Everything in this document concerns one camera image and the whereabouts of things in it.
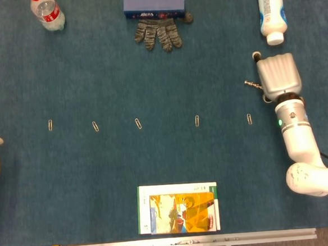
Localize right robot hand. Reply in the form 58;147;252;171
252;48;304;105

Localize metal bolt tool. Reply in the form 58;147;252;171
244;79;263;92

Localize white lotion bottle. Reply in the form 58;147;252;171
256;0;290;48

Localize grey knit work glove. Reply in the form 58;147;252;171
131;0;196;55

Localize clear bottle red label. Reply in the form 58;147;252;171
29;0;67;34

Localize blue rectangular box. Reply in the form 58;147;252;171
122;0;187;22

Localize white green book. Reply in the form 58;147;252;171
135;180;222;237

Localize yellow cover book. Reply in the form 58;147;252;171
148;190;218;236

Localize aluminium profile rail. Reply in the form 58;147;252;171
65;227;318;246

